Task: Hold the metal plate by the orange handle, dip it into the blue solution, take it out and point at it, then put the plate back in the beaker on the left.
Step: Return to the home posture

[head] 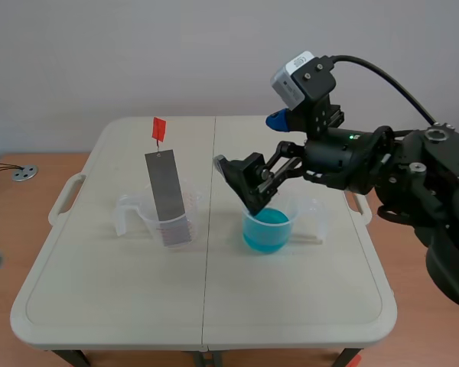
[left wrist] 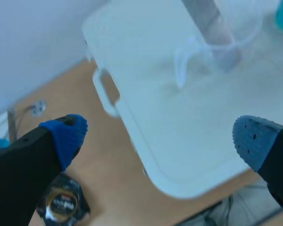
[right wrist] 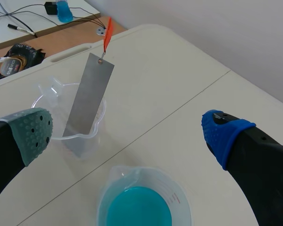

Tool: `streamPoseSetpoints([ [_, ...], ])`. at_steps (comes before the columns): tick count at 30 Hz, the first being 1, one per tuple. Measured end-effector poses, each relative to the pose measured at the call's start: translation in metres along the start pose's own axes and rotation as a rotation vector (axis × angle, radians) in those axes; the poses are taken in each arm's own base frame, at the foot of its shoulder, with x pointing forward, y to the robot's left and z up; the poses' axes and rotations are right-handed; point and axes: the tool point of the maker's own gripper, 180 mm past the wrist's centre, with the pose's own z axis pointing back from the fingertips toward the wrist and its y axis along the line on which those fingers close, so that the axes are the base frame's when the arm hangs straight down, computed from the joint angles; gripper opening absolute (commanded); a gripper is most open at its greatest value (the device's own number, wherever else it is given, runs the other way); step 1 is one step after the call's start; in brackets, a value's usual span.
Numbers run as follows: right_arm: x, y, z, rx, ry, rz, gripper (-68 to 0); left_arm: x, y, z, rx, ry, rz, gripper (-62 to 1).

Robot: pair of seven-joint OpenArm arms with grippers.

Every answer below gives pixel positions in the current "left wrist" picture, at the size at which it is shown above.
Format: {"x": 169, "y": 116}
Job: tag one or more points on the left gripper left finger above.
{"x": 21, "y": 164}

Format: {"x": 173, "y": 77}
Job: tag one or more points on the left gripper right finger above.
{"x": 268, "y": 150}

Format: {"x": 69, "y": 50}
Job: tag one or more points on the white moulded stand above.
{"x": 169, "y": 122}

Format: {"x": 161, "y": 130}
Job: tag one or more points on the small black foil packet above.
{"x": 61, "y": 202}

